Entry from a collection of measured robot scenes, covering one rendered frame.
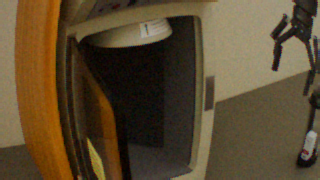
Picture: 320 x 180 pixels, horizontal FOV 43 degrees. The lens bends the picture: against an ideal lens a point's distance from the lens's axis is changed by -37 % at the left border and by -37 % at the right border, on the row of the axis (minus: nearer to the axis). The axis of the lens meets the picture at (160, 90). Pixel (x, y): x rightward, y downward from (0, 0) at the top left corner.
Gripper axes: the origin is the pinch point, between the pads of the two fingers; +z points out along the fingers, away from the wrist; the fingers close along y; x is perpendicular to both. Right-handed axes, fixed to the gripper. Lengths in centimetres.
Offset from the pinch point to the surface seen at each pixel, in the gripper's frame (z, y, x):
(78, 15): -1, -20, -48
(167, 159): 30.6, -22.6, -7.3
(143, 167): 32.8, -22.9, -13.6
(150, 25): 1.6, -22.9, -25.8
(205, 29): -0.9, -18.1, -16.4
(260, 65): 14, -45, 55
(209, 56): 4.5, -17.2, -13.9
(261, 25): -2, -46, 51
